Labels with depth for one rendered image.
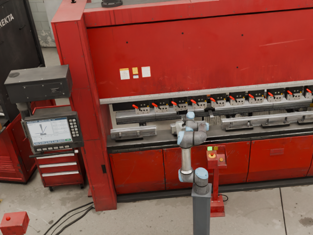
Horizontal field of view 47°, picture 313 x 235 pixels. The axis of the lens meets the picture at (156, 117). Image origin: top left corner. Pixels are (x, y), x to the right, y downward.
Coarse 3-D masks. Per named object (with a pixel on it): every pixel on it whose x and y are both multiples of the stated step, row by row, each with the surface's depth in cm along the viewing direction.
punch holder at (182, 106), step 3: (174, 99) 374; (177, 99) 374; (180, 99) 374; (183, 99) 374; (186, 99) 375; (177, 102) 376; (180, 102) 376; (183, 102) 376; (174, 105) 378; (180, 105) 378; (183, 105) 378; (186, 105) 378; (174, 108) 379; (177, 108) 380; (180, 108) 380; (183, 108) 380; (186, 108) 380
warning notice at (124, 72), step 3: (120, 69) 352; (123, 69) 352; (126, 69) 352; (120, 72) 353; (123, 72) 354; (126, 72) 354; (123, 75) 355; (126, 75) 355; (123, 78) 357; (126, 78) 357
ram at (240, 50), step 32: (96, 32) 330; (128, 32) 332; (160, 32) 333; (192, 32) 335; (224, 32) 337; (256, 32) 339; (288, 32) 341; (96, 64) 347; (128, 64) 349; (160, 64) 351; (192, 64) 353; (224, 64) 355; (256, 64) 357; (288, 64) 360; (128, 96) 369
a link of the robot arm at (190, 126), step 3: (186, 120) 349; (189, 120) 347; (192, 120) 347; (186, 123) 348; (189, 123) 346; (192, 123) 346; (195, 123) 345; (186, 126) 346; (189, 126) 345; (192, 126) 344; (195, 126) 344; (186, 129) 346; (189, 129) 344; (192, 129) 345; (195, 129) 345
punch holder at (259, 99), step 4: (248, 92) 381; (252, 92) 375; (256, 92) 375; (260, 92) 375; (264, 92) 376; (248, 96) 384; (256, 96) 378; (260, 96) 378; (248, 100) 385; (252, 100) 380; (256, 100) 380; (260, 100) 380
